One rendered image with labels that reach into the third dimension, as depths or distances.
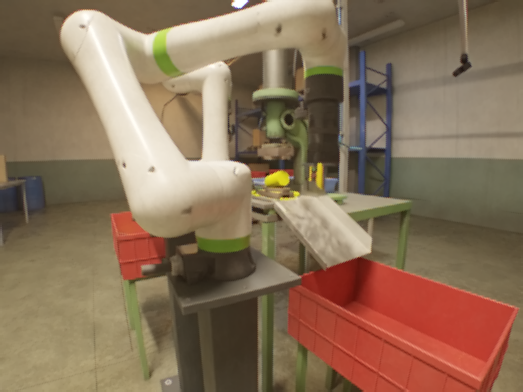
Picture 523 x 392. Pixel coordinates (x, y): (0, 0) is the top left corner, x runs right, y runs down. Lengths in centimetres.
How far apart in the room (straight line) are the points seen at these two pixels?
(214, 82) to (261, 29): 55
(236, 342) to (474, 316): 76
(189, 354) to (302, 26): 130
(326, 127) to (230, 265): 36
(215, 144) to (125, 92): 57
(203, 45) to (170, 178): 32
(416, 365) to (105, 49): 94
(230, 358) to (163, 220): 41
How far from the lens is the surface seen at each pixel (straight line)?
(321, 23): 53
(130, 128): 48
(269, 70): 126
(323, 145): 61
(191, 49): 64
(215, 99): 106
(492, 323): 107
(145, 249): 135
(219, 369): 71
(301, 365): 114
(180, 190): 41
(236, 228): 55
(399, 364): 77
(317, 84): 62
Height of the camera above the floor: 117
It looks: 8 degrees down
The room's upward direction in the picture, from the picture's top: straight up
